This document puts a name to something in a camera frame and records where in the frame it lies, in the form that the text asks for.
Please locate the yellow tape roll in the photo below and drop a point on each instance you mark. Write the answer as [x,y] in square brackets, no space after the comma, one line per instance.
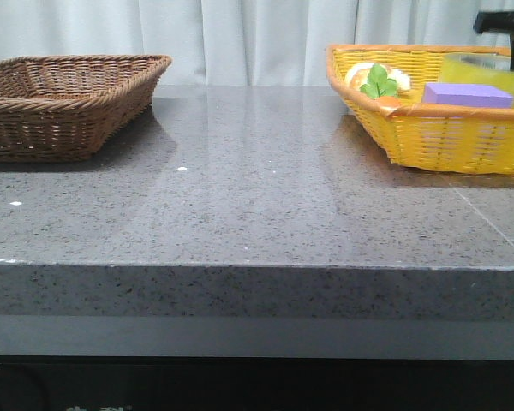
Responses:
[478,68]

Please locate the purple foam block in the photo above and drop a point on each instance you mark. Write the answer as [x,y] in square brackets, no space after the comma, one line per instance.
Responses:
[463,94]

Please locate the yellow wicker basket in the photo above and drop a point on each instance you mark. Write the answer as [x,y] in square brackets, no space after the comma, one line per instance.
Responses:
[433,137]

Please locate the green artificial leaf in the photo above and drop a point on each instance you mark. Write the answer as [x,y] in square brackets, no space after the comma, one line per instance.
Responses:
[379,84]

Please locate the orange toy carrot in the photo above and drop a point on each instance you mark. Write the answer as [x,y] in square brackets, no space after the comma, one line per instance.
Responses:
[389,102]

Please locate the bread roll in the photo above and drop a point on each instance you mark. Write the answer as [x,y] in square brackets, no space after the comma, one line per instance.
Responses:
[357,75]

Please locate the white curtain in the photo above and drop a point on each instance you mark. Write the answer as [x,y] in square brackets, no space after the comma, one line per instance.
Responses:
[236,43]

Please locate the brown wicker basket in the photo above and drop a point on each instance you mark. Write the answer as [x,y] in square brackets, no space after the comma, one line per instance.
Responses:
[64,108]

